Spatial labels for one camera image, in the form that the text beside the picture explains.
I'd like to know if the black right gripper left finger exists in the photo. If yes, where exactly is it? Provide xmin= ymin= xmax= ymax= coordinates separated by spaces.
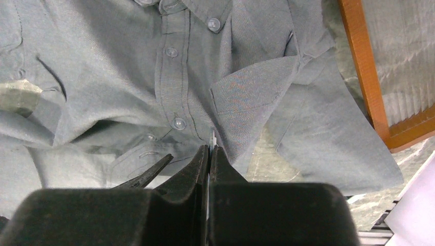
xmin=1 ymin=146 xmax=209 ymax=245

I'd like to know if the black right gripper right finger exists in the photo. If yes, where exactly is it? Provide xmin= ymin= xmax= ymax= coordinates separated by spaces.
xmin=208 ymin=147 xmax=360 ymax=245

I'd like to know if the grey button-up shirt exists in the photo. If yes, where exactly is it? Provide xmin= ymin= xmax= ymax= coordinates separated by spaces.
xmin=1 ymin=1 xmax=403 ymax=217

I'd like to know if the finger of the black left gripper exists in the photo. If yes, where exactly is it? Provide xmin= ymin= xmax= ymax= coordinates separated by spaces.
xmin=113 ymin=154 xmax=173 ymax=189

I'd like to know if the orange wooden rack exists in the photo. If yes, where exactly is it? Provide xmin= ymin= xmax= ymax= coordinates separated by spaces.
xmin=338 ymin=1 xmax=434 ymax=153

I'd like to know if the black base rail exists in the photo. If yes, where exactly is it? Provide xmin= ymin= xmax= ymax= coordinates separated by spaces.
xmin=358 ymin=200 xmax=398 ymax=246

